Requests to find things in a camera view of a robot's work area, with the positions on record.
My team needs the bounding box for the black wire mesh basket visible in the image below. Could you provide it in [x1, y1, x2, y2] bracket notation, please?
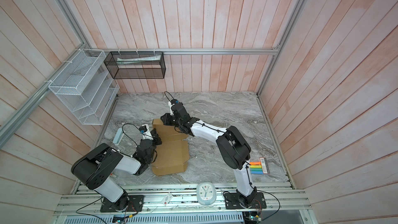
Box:
[104, 51, 166, 79]

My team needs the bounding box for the white wire mesh shelf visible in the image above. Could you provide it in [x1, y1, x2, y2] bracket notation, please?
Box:
[49, 49, 119, 125]

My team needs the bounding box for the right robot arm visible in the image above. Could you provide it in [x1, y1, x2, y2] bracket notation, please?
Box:
[161, 100, 254, 198]

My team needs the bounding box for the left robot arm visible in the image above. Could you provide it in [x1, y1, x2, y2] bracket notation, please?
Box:
[71, 125, 162, 203]

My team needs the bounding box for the colourful marker pack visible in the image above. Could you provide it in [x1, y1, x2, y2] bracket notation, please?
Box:
[249, 157, 270, 175]

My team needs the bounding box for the white paper tag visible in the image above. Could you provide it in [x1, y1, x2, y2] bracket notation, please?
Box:
[162, 192, 174, 206]

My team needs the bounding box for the aluminium rail front frame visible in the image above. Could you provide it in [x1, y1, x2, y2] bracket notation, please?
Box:
[54, 181, 317, 224]

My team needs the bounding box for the paper in black basket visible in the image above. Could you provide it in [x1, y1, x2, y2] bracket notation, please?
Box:
[117, 55, 162, 66]

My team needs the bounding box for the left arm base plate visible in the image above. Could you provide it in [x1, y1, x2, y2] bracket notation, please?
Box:
[100, 194, 144, 213]

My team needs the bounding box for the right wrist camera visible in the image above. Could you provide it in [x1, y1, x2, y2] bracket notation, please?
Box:
[169, 99, 179, 116]

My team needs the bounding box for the white round clock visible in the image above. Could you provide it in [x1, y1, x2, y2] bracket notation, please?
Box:
[197, 182, 217, 206]

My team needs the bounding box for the light blue small device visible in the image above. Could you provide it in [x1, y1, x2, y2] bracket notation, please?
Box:
[113, 128, 124, 145]

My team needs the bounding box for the brown cardboard box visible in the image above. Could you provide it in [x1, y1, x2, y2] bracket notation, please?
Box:
[151, 119, 190, 176]

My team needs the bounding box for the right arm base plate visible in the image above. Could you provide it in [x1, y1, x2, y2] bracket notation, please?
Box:
[222, 191, 266, 209]

